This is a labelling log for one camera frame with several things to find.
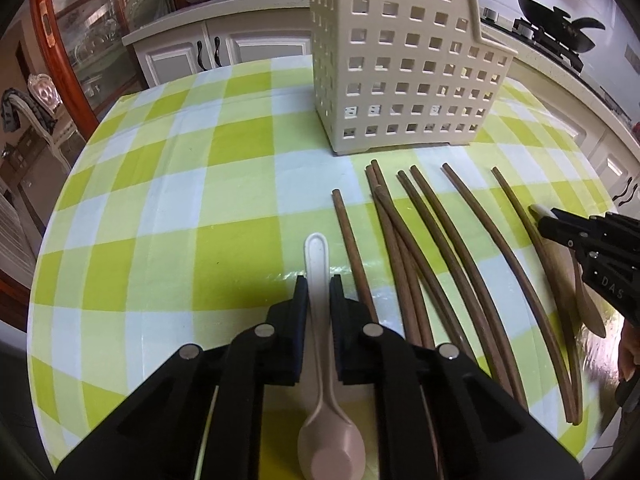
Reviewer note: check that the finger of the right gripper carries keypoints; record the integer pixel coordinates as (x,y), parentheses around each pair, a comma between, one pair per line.
(571,234)
(575,218)

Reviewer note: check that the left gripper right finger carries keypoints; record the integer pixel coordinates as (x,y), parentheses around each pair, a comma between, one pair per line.
(355,353)

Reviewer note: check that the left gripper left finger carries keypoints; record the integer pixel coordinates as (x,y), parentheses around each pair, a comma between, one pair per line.
(285,351)

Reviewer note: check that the beige plastic spoon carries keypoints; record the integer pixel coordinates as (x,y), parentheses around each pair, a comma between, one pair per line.
(329,444)

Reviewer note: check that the white plastic spoon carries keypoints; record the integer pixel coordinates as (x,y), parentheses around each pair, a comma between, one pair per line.
(538,212)

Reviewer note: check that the person's right hand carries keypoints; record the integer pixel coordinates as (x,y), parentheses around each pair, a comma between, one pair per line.
(628,351)

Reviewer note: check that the light wooden spoon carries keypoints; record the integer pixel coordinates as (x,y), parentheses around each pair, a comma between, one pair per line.
(564,274)

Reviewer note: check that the green checked tablecloth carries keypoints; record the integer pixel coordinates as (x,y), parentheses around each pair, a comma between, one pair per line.
(185,217)

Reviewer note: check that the black gas hob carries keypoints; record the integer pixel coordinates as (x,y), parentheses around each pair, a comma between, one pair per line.
(565,51)

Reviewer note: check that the black wok with lid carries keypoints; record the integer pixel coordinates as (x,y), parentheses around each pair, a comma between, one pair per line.
(557,24)

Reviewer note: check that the cream perforated utensil basket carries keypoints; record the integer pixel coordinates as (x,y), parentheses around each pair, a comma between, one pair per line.
(391,73)

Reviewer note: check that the white base cabinets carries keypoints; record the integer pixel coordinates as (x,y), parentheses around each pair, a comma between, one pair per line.
(190,49)

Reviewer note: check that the white ornate chair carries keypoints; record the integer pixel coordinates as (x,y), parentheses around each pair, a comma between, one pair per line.
(41,106)

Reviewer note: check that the red framed glass door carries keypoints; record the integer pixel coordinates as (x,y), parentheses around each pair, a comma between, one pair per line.
(82,44)

